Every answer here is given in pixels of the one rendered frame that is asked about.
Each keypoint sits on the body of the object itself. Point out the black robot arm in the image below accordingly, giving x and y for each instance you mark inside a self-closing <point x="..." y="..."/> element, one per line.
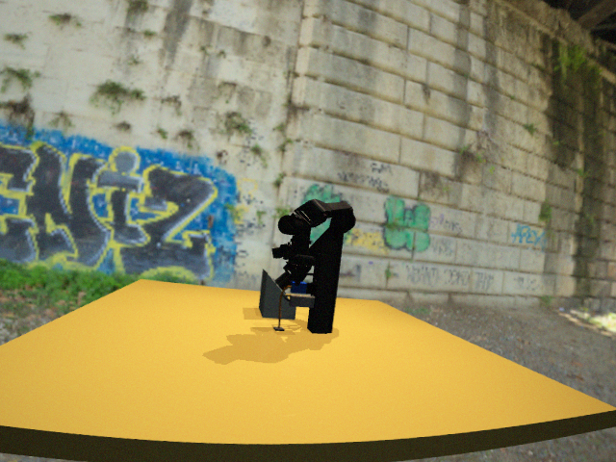
<point x="315" y="212"/>

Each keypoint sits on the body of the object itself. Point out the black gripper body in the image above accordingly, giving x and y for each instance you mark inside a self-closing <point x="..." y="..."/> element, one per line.
<point x="301" y="252"/>

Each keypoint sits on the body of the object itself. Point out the black post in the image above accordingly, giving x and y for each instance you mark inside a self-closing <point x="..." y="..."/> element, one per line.
<point x="321" y="319"/>

